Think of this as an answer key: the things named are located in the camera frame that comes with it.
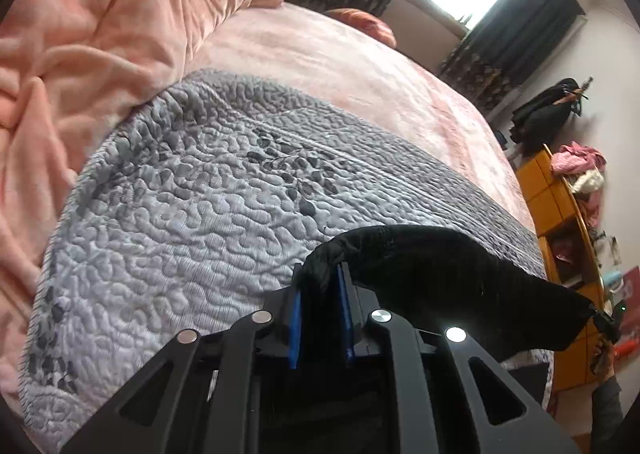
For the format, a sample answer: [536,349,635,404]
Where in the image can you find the black pants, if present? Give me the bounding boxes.
[294,226,620,362]

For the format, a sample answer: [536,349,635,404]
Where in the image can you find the white clothing on dresser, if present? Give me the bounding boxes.
[570,168,604,195]

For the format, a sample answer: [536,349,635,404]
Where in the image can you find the grey quilted bedspread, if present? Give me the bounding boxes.
[18,70,544,453]

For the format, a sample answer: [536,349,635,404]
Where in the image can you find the orange wooden dresser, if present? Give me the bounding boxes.
[516,146,606,392]

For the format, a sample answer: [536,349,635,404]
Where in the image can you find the pink clothes pile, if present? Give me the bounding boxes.
[550,141,606,176]

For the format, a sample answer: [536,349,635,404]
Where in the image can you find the pink bed sheet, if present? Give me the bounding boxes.
[186,3,534,229]

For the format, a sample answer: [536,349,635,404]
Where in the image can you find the dark patterned curtain right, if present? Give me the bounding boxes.
[437,0,584,114]

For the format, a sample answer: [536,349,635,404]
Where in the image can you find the orange striped pillow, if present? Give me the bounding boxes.
[324,8,397,49]

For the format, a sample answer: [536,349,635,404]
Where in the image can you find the pink fluffy duvet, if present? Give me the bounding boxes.
[0,0,286,395]

